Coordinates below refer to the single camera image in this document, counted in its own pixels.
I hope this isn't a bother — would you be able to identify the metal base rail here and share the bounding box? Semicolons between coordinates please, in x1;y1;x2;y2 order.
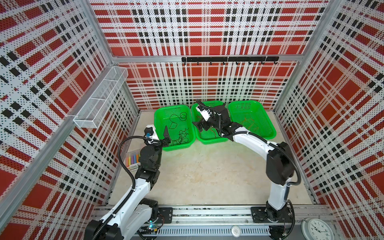
86;204;340;240

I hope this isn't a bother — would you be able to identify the left green plastic basket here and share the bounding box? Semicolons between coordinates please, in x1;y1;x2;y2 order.
154;105;196;152

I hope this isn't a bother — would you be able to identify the coloured marker pack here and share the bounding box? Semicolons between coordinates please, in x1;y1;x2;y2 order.
126;150;140;170

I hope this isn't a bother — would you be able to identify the white wire mesh shelf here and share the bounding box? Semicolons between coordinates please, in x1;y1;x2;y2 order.
74;67;128;129

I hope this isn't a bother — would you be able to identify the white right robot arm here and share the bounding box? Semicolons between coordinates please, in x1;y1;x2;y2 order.
193;100;302;223

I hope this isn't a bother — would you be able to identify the white round clock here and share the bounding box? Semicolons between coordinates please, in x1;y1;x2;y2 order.
301;218;335;240

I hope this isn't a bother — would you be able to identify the right green plastic basket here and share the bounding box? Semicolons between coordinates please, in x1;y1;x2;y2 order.
228;101;277;140

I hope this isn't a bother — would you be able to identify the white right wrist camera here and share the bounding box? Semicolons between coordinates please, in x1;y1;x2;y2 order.
196;105;214;122

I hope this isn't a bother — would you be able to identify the black hook rail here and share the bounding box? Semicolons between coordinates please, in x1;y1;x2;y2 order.
181;56;280;63

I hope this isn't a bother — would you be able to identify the middle green plastic basket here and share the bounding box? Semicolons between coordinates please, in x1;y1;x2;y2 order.
191;101;228;145

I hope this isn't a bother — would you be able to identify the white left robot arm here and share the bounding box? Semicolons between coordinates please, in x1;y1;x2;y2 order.
84;125;172;240

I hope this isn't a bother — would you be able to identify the green plastic basket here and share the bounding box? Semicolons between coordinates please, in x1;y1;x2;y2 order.
154;105;196;152
191;101;228;145
228;101;277;140

